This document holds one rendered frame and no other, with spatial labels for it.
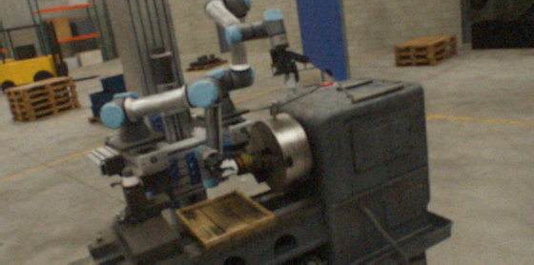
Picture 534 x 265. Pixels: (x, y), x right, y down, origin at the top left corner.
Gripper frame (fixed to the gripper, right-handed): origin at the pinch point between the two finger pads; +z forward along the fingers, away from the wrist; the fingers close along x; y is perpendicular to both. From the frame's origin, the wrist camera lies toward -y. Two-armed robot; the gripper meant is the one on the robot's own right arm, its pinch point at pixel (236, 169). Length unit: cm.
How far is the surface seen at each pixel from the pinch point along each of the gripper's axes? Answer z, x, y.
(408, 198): 18, -33, -73
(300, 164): 12.3, -1.8, -22.4
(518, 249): 5, -108, -173
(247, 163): 0.7, 1.3, -4.5
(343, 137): 17.3, 5.2, -41.2
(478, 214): -39, -108, -193
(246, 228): 14.7, -18.0, 6.5
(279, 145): 9.9, 7.8, -15.6
